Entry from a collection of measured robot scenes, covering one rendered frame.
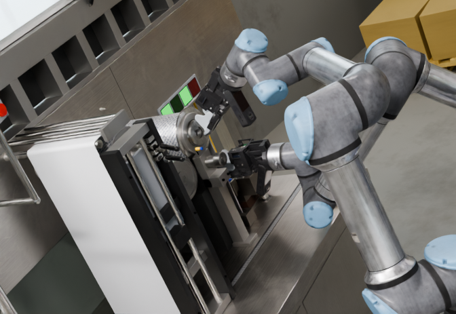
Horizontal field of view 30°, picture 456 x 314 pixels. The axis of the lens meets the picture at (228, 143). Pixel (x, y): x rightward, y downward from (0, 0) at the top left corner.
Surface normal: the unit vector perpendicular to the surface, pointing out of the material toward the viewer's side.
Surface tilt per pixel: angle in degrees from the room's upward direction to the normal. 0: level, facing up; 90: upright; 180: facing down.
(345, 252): 90
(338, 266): 90
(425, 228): 0
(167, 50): 90
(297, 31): 90
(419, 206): 0
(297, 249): 0
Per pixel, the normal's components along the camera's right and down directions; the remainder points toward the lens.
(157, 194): 0.81, -0.11
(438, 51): -0.43, 0.52
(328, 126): 0.17, 0.07
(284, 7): 0.70, 0.01
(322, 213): -0.06, 0.43
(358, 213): -0.18, 0.24
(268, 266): -0.37, -0.85
